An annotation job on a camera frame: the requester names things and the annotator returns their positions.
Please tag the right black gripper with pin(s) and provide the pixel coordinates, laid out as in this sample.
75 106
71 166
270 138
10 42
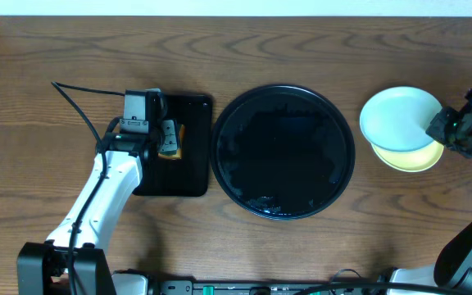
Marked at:
437 126

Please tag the orange green scrub sponge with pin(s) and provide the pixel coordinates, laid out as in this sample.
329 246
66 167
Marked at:
171 148

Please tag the yellow plate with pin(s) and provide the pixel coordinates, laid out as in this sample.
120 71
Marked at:
413 162

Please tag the light blue plate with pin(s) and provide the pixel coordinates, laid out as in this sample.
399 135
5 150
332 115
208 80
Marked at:
396 119

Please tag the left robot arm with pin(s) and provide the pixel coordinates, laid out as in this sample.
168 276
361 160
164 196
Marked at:
72 260

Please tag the black rectangular tray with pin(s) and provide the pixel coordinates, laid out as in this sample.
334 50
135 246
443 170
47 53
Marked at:
188 175

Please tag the round black serving tray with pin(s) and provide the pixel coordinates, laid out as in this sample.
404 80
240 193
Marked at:
282 152

